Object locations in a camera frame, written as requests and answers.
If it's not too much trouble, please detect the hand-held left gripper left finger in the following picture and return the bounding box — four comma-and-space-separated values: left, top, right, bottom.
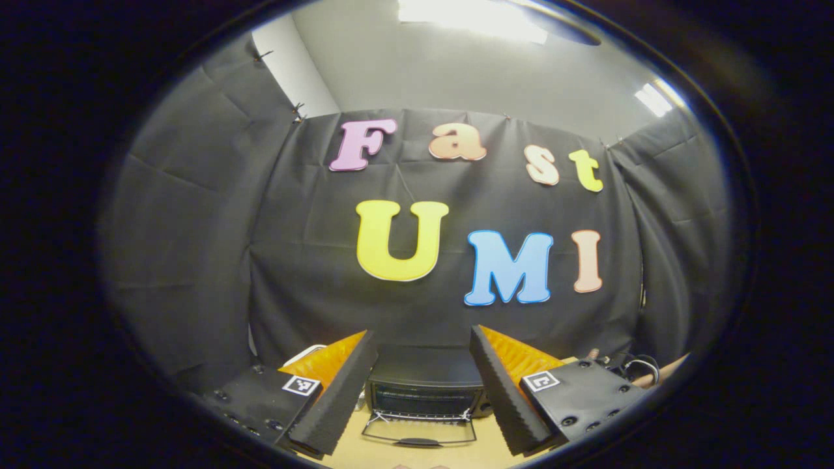
202, 330, 380, 460

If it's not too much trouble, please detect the black backdrop cloth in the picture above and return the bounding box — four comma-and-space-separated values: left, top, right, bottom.
98, 33, 734, 391

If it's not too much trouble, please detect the large ceiling light panel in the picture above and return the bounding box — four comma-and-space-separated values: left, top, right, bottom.
397, 0, 552, 46

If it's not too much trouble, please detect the black electric oven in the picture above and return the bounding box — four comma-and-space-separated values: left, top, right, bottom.
362, 345, 495, 450

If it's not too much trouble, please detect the small ceiling light panel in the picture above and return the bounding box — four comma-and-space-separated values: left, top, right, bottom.
635, 80, 676, 119

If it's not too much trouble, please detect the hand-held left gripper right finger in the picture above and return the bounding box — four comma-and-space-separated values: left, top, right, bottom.
469, 324, 654, 457

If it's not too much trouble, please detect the white countertop appliance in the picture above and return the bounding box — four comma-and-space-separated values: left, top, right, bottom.
283, 344, 328, 369

